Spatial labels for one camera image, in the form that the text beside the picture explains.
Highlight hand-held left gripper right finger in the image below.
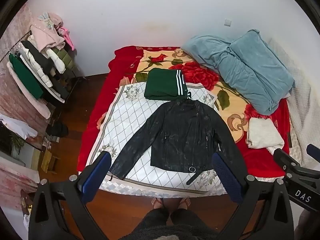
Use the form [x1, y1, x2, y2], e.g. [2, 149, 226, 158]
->
[211, 151, 294, 240]

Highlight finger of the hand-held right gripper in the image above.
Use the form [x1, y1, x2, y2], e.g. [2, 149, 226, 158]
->
[273, 148, 308, 178]
[307, 143, 320, 158]

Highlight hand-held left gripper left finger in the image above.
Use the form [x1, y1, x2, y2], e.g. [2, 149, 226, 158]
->
[28, 151, 112, 240]

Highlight black leather jacket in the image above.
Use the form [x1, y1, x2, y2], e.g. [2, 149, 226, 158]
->
[109, 97, 248, 185]

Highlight metal clothes rack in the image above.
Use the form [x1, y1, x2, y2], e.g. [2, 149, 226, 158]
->
[0, 30, 88, 153]

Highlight stack of folded clothes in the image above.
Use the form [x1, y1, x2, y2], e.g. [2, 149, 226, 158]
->
[19, 35, 67, 88]

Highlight white folded cloth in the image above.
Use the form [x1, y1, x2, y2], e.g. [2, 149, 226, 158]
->
[246, 117, 285, 149]

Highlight person's right foot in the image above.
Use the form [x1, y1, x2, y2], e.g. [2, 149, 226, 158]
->
[178, 197, 192, 209]

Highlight person's foot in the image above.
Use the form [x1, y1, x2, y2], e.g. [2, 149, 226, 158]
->
[178, 197, 192, 209]
[150, 197, 165, 211]

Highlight wooden stool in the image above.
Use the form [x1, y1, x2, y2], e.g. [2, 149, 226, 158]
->
[41, 150, 62, 172]

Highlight white knitted bedspread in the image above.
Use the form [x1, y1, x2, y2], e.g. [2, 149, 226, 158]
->
[267, 39, 320, 168]

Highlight black bundle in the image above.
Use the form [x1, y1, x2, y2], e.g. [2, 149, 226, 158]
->
[46, 122, 69, 137]

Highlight person's left foot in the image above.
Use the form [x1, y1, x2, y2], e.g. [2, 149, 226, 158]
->
[150, 197, 165, 211]

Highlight person's dark fleece pants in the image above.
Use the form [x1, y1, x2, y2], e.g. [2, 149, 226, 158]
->
[130, 207, 218, 240]

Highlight white diamond-pattern sheet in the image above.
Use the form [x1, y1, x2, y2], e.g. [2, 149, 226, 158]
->
[90, 82, 228, 197]

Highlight blue quilt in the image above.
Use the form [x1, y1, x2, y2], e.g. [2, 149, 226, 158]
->
[180, 29, 295, 115]

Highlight white crumpled cloth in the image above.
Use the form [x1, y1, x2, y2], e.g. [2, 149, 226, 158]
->
[0, 114, 38, 138]

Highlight red floral blanket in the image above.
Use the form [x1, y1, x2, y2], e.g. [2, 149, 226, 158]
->
[77, 45, 293, 180]

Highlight green striped pants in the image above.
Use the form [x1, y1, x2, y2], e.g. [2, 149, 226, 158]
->
[144, 67, 188, 102]

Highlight pink patterned curtain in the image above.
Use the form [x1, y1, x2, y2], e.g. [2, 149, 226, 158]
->
[0, 5, 50, 205]

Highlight olive puffer jacket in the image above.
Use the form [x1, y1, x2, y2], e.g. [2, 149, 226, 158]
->
[54, 47, 77, 70]

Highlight green garment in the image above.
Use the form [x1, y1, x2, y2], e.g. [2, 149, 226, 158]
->
[9, 54, 45, 100]

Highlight black garment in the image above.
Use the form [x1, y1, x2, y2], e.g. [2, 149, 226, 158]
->
[21, 40, 70, 103]

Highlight pink fluffy coat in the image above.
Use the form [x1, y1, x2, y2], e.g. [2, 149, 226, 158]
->
[31, 12, 67, 53]

